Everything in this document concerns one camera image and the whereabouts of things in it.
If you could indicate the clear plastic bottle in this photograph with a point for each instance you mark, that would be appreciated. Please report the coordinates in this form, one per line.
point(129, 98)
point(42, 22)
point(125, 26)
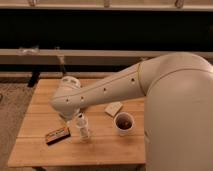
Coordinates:
point(83, 126)

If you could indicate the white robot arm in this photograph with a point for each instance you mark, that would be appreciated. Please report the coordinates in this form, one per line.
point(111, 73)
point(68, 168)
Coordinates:
point(178, 108)

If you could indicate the small beige box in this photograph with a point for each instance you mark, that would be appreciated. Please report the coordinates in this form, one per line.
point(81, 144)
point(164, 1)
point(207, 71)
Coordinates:
point(113, 108)

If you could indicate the white cup with contents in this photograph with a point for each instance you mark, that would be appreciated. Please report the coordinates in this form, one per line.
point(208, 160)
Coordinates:
point(124, 123)

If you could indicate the wooden table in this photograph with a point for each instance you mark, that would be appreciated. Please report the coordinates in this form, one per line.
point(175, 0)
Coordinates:
point(104, 147)

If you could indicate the long metal shelf rail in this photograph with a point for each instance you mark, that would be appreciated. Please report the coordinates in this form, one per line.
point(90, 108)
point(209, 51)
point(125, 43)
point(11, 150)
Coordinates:
point(74, 57)

